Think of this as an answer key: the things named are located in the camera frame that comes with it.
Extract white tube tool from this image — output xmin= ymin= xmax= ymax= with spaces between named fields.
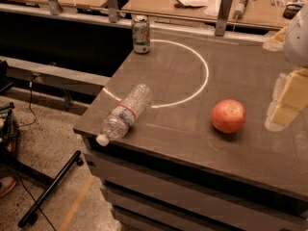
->
xmin=233 ymin=0 xmax=248 ymax=19

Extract grey cabinet drawers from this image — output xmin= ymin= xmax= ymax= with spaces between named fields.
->
xmin=85 ymin=137 xmax=307 ymax=231

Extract metal bracket post left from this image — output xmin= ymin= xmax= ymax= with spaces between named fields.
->
xmin=48 ymin=0 xmax=63 ymax=15

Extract red apple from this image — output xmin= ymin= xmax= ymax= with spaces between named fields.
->
xmin=211 ymin=99 xmax=246 ymax=134

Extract metal bracket post right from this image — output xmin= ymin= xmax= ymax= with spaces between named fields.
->
xmin=215 ymin=0 xmax=233 ymax=37

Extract black floor cable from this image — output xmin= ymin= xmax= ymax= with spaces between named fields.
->
xmin=17 ymin=74 xmax=41 ymax=128

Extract dark bag with items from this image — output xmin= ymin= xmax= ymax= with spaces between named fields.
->
xmin=0 ymin=102 xmax=19 ymax=166

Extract black metal bar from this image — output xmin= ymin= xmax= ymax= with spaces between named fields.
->
xmin=18 ymin=150 xmax=84 ymax=228

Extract metal bracket post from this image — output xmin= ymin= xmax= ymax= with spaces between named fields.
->
xmin=48 ymin=0 xmax=63 ymax=15
xmin=107 ymin=0 xmax=120 ymax=23
xmin=215 ymin=0 xmax=233 ymax=37

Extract metal bracket post middle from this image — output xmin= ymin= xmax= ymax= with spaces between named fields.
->
xmin=107 ymin=0 xmax=120 ymax=23

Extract green 7up can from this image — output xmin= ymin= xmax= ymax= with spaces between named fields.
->
xmin=132 ymin=15 xmax=150 ymax=54

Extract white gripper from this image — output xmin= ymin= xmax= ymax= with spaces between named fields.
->
xmin=263 ymin=5 xmax=308 ymax=132

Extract clear plastic water bottle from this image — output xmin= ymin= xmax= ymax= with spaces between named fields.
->
xmin=96 ymin=84 xmax=152 ymax=146

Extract black round container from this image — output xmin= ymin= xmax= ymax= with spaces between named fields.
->
xmin=283 ymin=4 xmax=302 ymax=19

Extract white paper sheets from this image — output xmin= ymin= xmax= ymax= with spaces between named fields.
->
xmin=176 ymin=0 xmax=221 ymax=16

